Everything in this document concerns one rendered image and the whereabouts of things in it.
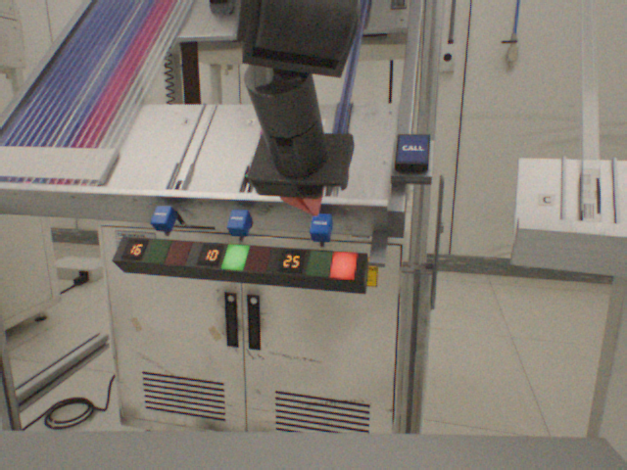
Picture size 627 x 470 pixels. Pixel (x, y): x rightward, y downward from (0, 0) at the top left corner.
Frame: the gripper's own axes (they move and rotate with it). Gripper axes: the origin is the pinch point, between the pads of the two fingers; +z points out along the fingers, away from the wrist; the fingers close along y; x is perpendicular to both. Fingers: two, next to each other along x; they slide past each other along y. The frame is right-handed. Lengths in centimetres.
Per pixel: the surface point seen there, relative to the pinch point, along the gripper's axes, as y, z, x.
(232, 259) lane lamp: 10.7, 4.8, 5.4
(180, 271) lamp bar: 18.1, 6.3, 7.0
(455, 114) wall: -24, 130, -153
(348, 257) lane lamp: -4.0, 4.9, 3.6
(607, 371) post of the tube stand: -37.0, 22.9, 7.8
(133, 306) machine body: 52, 48, -2
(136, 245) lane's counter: 24.9, 4.7, 4.4
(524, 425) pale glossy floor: -43, 101, 0
